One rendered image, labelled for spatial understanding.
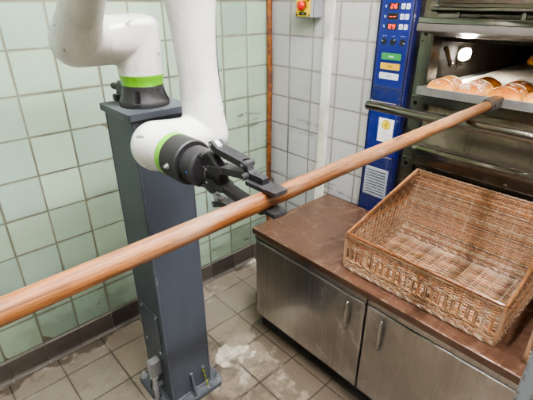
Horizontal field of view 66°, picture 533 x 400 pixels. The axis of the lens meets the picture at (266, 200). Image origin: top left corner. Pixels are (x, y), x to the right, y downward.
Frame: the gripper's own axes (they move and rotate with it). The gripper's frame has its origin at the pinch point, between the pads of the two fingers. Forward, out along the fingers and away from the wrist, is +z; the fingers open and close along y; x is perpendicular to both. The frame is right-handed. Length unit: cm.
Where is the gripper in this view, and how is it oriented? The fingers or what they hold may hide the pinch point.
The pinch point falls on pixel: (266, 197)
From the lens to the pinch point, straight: 67.1
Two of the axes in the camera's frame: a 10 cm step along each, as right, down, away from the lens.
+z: 6.9, 3.3, -6.4
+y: -0.1, 8.9, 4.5
